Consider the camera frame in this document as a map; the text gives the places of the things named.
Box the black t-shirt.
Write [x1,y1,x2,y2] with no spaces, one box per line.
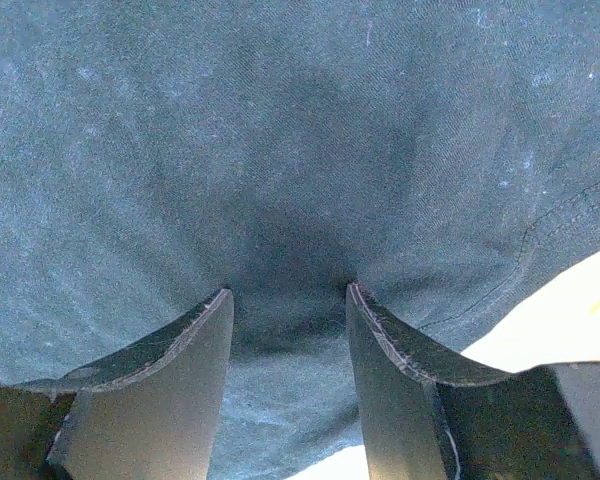
[0,1,600,479]

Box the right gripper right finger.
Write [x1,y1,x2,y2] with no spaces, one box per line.
[346,283,600,479]

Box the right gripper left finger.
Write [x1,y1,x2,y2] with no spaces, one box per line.
[0,289,234,480]

